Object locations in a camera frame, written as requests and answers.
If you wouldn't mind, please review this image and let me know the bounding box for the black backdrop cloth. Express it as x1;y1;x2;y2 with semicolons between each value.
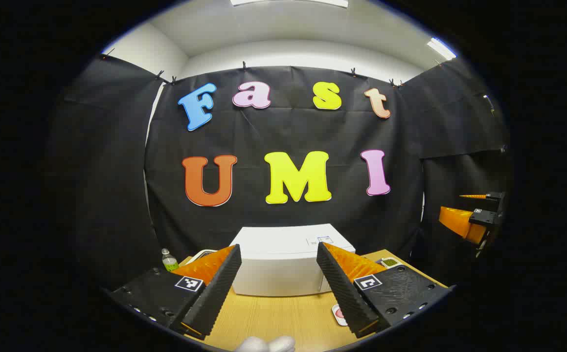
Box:
48;51;514;294

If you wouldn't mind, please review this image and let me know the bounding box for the white toaster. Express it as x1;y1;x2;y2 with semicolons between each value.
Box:
185;249;218;265

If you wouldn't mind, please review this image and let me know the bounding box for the ceiling light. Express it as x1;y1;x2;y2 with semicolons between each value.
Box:
427;38;457;61

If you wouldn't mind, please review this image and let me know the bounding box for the white microwave oven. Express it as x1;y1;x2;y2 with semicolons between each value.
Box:
229;223;357;297

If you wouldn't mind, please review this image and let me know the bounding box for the white square plate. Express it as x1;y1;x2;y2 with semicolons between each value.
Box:
331;303;350;327

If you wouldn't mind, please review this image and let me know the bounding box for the green drink bottle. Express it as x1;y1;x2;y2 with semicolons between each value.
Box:
161;248;180;272

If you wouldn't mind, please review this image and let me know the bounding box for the divided white bean dish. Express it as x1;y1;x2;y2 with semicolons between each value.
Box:
375;256;404;270

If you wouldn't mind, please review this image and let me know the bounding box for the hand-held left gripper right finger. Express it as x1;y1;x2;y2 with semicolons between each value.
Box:
316;241;455;339

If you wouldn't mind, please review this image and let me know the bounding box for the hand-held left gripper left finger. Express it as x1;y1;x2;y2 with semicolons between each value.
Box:
110;243;243;340

